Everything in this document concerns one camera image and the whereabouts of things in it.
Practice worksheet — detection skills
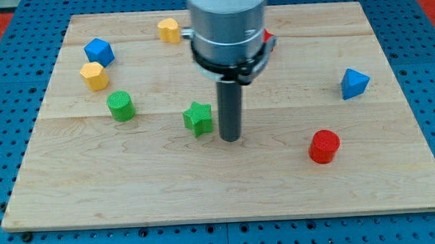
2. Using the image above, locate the light wooden board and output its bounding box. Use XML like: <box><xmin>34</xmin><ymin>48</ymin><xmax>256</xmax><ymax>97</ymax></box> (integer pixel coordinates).
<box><xmin>1</xmin><ymin>2</ymin><xmax>435</xmax><ymax>232</ymax></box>

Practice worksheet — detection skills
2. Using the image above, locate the blue cube block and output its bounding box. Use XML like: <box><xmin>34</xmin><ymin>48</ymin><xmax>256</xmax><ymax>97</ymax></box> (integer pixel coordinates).
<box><xmin>83</xmin><ymin>37</ymin><xmax>115</xmax><ymax>68</ymax></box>

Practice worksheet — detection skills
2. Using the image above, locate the yellow heart block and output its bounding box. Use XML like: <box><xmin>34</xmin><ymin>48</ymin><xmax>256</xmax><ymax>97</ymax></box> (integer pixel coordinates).
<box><xmin>157</xmin><ymin>18</ymin><xmax>181</xmax><ymax>44</ymax></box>

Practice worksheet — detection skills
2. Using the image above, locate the green star block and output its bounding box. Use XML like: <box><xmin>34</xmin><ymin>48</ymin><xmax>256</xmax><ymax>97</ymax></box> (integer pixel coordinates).
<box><xmin>182</xmin><ymin>101</ymin><xmax>213</xmax><ymax>137</ymax></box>

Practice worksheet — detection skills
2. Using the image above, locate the yellow hexagon block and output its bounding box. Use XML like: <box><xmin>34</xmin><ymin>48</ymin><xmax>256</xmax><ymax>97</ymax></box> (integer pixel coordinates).
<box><xmin>80</xmin><ymin>62</ymin><xmax>109</xmax><ymax>91</ymax></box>

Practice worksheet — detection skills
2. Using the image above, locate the black clamp ring mount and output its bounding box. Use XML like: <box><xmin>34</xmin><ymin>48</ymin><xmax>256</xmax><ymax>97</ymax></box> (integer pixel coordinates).
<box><xmin>190</xmin><ymin>36</ymin><xmax>276</xmax><ymax>86</ymax></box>

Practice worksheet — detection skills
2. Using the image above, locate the green cylinder block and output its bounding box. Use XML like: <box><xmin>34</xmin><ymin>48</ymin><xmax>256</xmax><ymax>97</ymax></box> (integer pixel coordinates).
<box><xmin>107</xmin><ymin>91</ymin><xmax>135</xmax><ymax>122</ymax></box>

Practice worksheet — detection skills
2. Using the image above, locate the red star block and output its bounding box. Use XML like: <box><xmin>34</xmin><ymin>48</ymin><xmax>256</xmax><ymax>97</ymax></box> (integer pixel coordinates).
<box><xmin>263</xmin><ymin>29</ymin><xmax>276</xmax><ymax>52</ymax></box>

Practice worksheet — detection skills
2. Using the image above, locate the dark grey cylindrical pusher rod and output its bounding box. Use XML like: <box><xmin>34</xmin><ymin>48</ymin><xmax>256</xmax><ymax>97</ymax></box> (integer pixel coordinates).
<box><xmin>216</xmin><ymin>82</ymin><xmax>242</xmax><ymax>142</ymax></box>

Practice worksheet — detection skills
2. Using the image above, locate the blue triangle block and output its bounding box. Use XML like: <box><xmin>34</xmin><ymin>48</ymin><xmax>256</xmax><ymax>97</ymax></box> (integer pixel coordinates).
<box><xmin>341</xmin><ymin>68</ymin><xmax>370</xmax><ymax>99</ymax></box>

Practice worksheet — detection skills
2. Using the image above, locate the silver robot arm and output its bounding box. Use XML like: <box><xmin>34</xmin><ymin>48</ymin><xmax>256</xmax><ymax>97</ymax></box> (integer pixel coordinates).
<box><xmin>181</xmin><ymin>0</ymin><xmax>276</xmax><ymax>142</ymax></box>

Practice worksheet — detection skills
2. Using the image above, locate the red cylinder block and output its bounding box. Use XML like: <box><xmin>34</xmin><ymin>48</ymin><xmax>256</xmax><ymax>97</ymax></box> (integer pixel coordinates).
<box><xmin>308</xmin><ymin>129</ymin><xmax>341</xmax><ymax>165</ymax></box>

